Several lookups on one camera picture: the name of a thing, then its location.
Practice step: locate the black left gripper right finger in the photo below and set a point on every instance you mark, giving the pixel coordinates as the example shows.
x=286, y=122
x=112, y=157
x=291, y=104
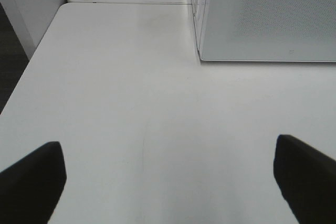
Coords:
x=306, y=179

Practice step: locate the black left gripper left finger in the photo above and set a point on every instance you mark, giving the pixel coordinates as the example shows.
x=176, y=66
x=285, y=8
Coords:
x=31, y=187

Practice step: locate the white microwave door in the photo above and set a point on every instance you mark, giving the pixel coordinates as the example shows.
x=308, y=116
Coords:
x=269, y=30

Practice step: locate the white microwave oven body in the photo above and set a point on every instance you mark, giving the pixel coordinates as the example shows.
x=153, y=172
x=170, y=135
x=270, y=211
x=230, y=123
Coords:
x=198, y=14

